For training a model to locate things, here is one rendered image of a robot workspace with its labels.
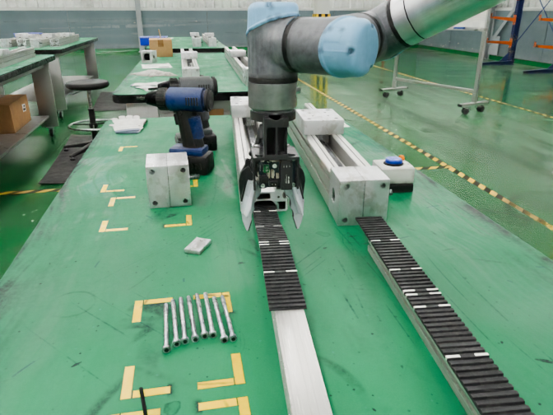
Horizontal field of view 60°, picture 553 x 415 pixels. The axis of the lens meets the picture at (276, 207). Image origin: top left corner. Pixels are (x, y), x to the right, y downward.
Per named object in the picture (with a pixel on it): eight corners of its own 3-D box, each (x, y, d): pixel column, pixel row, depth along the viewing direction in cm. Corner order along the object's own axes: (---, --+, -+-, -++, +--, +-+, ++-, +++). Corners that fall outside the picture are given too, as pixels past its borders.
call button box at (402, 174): (412, 192, 114) (415, 166, 112) (373, 193, 113) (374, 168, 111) (401, 181, 122) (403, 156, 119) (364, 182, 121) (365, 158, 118)
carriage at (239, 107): (266, 125, 154) (266, 104, 152) (231, 126, 153) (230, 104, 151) (262, 115, 169) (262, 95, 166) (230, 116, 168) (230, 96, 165)
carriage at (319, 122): (342, 144, 133) (344, 119, 131) (303, 145, 132) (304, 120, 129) (331, 130, 148) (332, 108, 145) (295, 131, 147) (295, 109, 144)
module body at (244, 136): (287, 210, 104) (287, 173, 101) (240, 212, 103) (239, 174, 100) (259, 127, 178) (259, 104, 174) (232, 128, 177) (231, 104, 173)
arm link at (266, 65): (281, 1, 64) (234, 2, 69) (280, 86, 68) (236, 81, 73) (314, 2, 69) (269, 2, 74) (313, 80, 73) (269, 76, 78)
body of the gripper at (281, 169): (251, 194, 75) (249, 117, 70) (248, 177, 82) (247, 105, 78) (300, 193, 75) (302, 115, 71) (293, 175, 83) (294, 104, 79)
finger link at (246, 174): (232, 198, 81) (248, 150, 78) (232, 195, 82) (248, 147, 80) (258, 207, 82) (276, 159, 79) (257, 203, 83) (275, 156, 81)
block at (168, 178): (202, 204, 107) (200, 163, 104) (149, 208, 105) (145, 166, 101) (199, 189, 116) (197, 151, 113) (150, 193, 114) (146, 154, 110)
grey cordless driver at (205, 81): (221, 151, 148) (218, 76, 140) (155, 156, 142) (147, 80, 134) (216, 144, 155) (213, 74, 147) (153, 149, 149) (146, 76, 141)
